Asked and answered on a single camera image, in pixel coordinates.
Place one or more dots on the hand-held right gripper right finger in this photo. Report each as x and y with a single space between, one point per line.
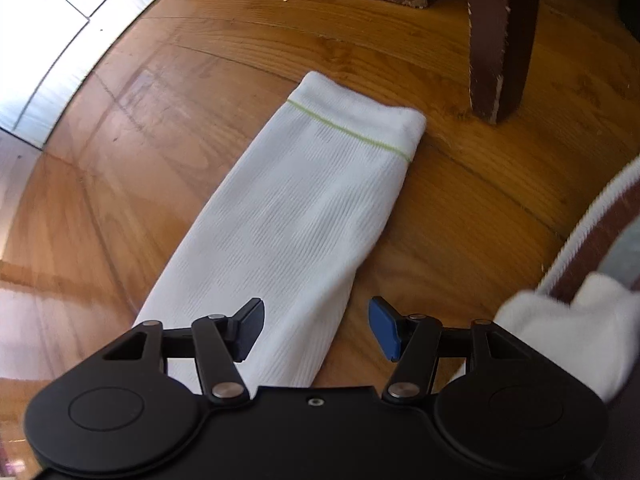
382 330

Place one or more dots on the white cabinet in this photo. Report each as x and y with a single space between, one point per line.
45 35

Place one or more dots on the patterned rug with white trim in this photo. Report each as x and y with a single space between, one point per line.
600 240

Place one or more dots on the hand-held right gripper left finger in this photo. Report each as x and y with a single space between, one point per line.
247 330

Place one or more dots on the white sock with green stripe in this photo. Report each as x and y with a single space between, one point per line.
280 220

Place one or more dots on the dark wooden furniture leg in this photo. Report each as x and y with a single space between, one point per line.
500 45

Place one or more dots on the plain white sock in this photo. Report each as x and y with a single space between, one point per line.
565 330

